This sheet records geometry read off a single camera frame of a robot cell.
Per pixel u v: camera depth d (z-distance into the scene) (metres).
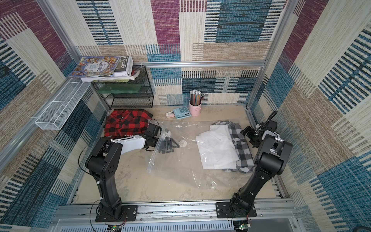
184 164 0.84
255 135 0.86
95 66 0.81
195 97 1.08
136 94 1.15
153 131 0.81
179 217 0.73
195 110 1.10
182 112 1.15
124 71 0.80
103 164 0.52
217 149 0.95
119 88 0.99
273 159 0.53
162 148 0.81
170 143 0.85
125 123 1.02
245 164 0.87
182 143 0.97
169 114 1.12
